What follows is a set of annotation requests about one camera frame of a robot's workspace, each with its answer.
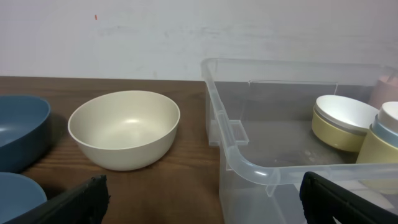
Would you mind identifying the yellow cup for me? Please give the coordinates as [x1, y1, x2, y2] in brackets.
[356, 128, 398, 195]

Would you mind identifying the blue bowl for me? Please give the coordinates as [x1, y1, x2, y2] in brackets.
[0, 172, 47, 223]
[1, 95, 51, 172]

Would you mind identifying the clear plastic storage container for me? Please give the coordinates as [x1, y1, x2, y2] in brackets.
[201, 58, 397, 223]

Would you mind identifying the cream white cup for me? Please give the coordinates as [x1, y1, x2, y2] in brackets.
[378, 101, 398, 133]

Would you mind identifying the cream bowl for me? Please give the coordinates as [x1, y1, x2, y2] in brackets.
[68, 90, 181, 171]

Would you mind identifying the pink cup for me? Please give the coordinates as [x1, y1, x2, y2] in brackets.
[368, 75, 398, 109]

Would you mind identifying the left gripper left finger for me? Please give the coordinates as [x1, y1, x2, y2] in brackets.
[6, 175, 110, 224]

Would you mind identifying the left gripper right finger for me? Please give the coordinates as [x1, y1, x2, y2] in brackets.
[299, 172, 397, 224]

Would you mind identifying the white small bowl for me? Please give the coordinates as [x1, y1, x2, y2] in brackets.
[314, 95, 379, 130]

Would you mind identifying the light blue cup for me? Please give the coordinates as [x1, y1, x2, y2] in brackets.
[371, 115, 398, 147]

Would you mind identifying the light grey small bowl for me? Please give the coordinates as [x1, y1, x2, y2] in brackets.
[313, 107, 368, 136]

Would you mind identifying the yellow small bowl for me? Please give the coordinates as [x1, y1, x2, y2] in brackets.
[312, 110, 365, 152]

